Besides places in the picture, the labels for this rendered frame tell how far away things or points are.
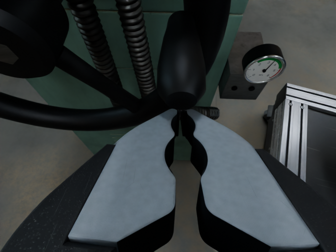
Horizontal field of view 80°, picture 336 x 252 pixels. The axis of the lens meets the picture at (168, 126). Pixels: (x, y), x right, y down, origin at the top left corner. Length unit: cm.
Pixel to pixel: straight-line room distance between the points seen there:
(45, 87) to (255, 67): 46
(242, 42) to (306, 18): 146
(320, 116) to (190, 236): 71
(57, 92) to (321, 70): 141
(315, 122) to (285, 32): 87
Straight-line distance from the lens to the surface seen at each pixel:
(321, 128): 99
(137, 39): 23
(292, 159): 84
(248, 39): 48
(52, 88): 56
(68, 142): 109
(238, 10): 37
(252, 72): 37
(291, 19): 184
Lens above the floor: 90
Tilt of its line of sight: 62 degrees down
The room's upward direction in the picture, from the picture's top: 2 degrees clockwise
